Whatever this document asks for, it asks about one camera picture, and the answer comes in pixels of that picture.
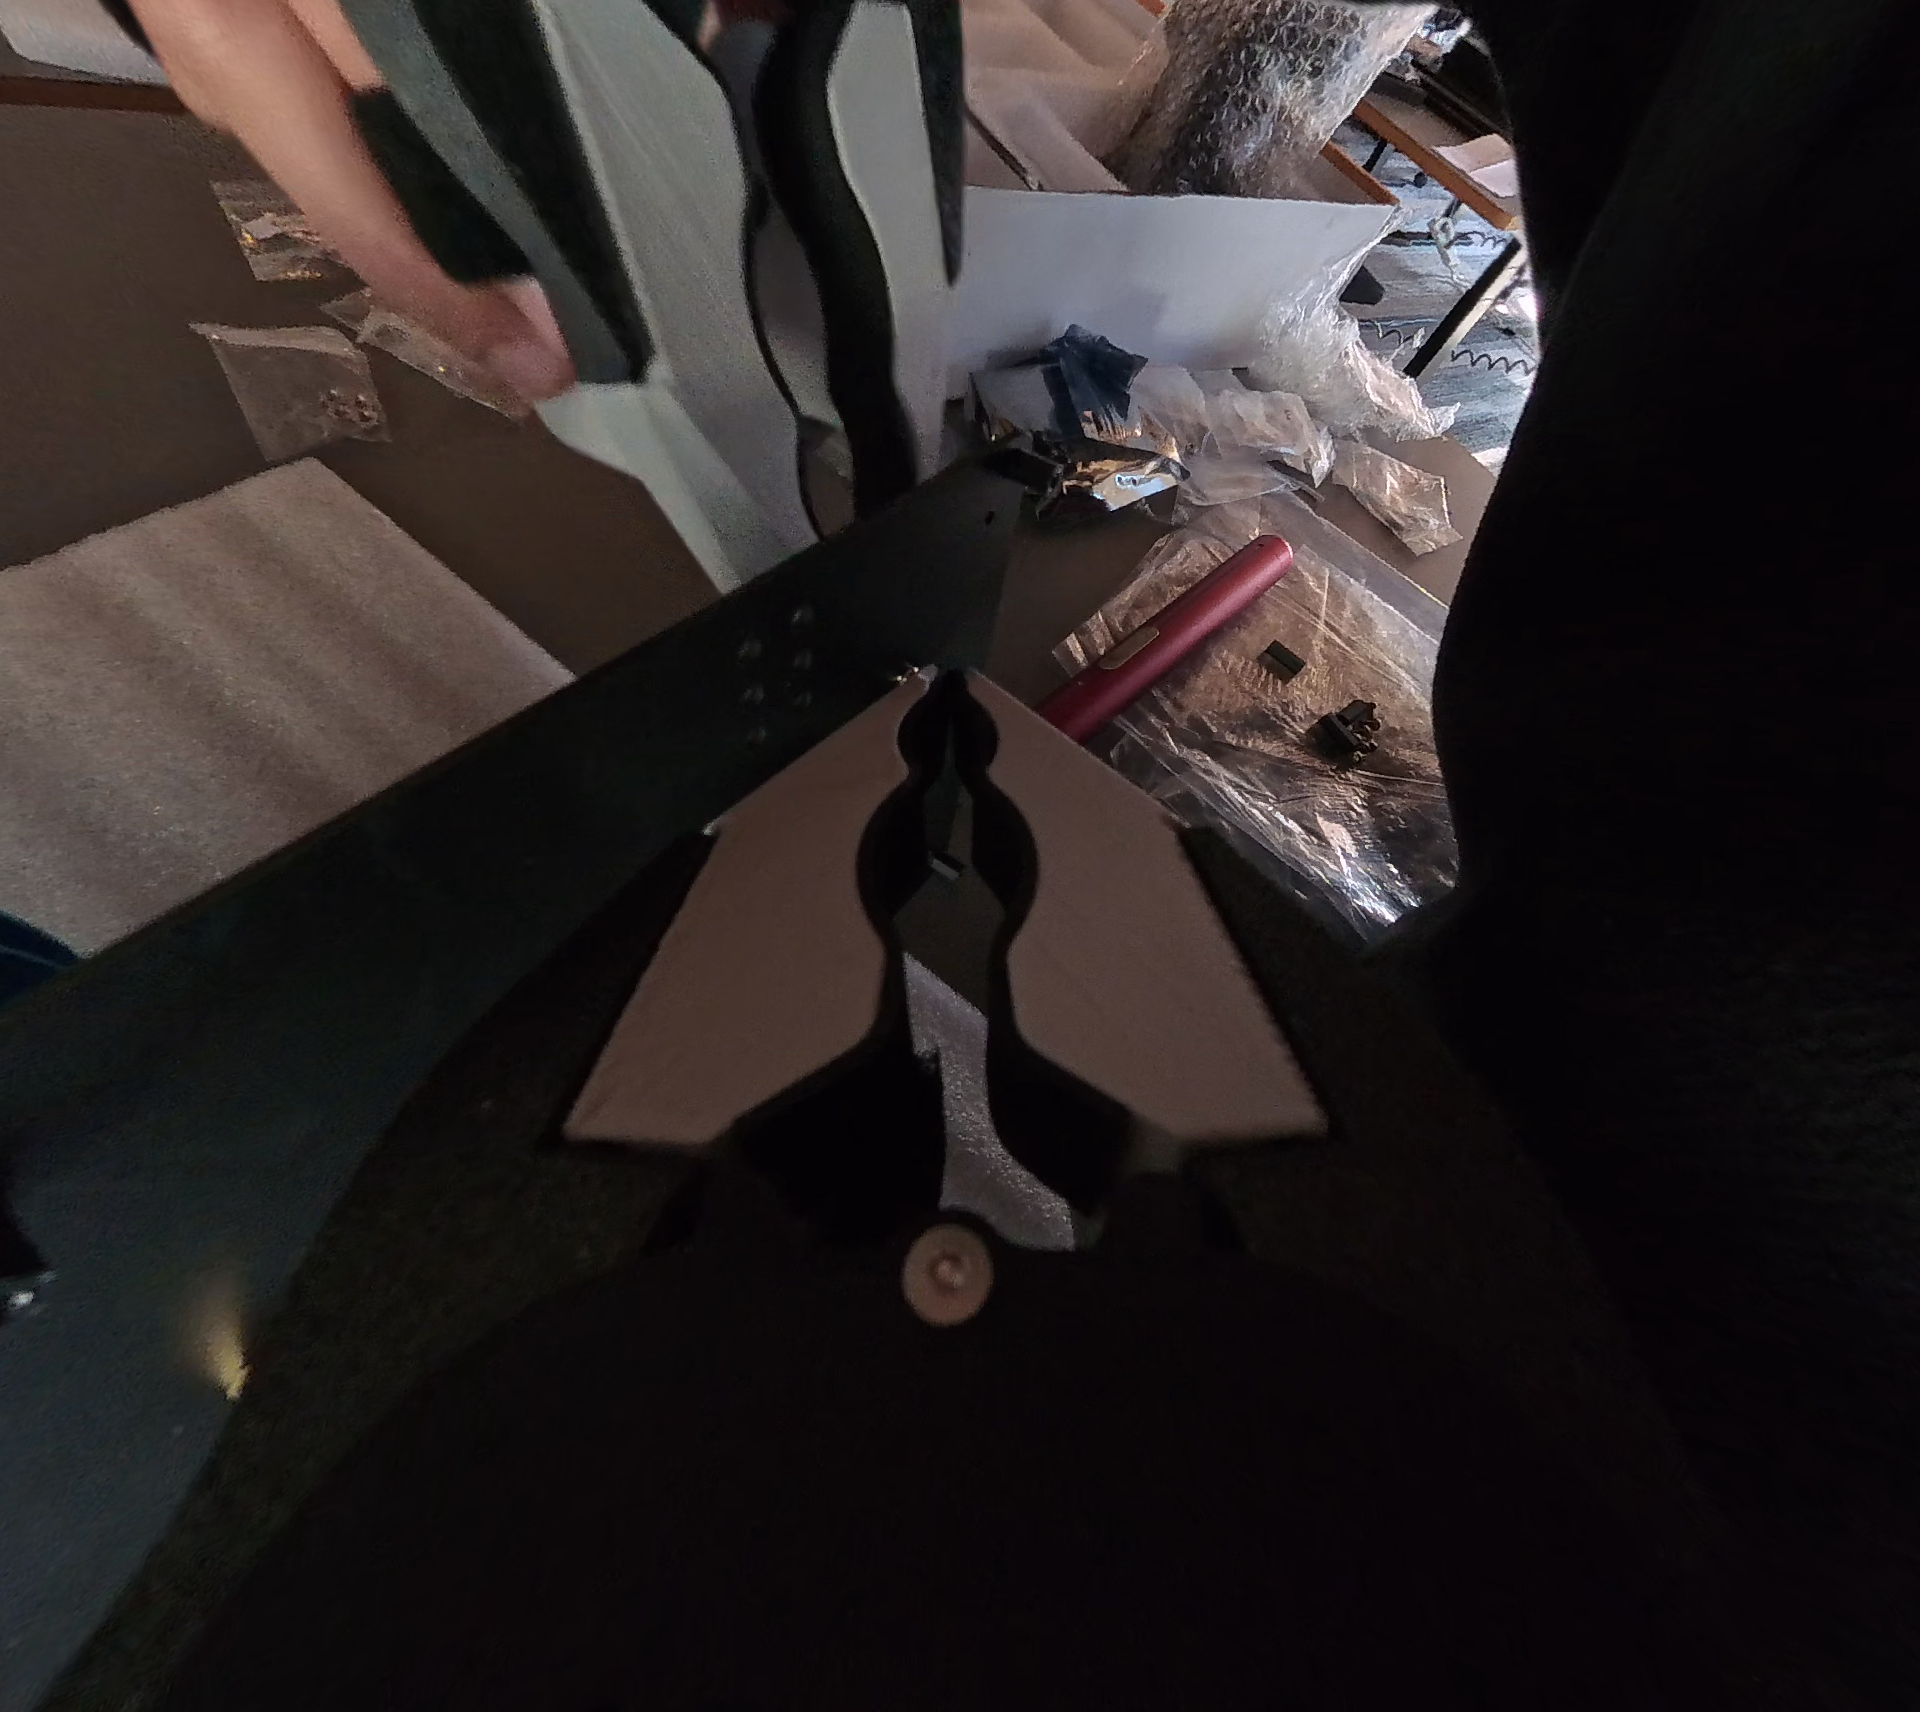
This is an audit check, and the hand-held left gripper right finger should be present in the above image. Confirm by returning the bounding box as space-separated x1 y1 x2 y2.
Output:
954 669 1332 1148

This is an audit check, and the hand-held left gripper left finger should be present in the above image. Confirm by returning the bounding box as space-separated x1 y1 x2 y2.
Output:
558 673 954 1153

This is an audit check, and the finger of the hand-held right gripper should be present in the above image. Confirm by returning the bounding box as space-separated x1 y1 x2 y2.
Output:
762 0 967 518
521 0 845 596

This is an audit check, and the blue hobby robot arm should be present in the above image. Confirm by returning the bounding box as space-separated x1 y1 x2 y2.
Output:
0 456 1032 1712

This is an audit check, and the person's right hand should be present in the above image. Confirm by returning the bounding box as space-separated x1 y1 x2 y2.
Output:
59 0 582 413

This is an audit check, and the large clear zip bag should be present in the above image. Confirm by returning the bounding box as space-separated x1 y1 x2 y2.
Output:
1045 501 1467 953

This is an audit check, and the orange cardboard box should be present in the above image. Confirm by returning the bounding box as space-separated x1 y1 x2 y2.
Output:
942 0 1408 383

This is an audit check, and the silver foil bag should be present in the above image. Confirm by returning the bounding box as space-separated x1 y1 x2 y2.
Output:
964 320 1197 532

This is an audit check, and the small clear parts bag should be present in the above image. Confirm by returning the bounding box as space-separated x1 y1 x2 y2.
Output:
318 285 529 420
206 177 357 285
191 317 395 465

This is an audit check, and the red screwdriver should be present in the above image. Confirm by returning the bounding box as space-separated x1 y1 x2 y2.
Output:
1032 531 1298 747

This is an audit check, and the bubble wrap bundle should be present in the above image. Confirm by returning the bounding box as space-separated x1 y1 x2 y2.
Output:
1114 0 1446 203

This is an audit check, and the pile of clear parts bags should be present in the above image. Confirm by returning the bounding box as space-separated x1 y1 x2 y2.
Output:
1165 239 1467 562

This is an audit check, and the white foam insert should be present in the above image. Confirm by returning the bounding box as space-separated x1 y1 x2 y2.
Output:
0 0 170 91

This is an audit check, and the white foam sheet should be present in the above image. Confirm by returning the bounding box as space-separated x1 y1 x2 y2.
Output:
0 452 1081 1256

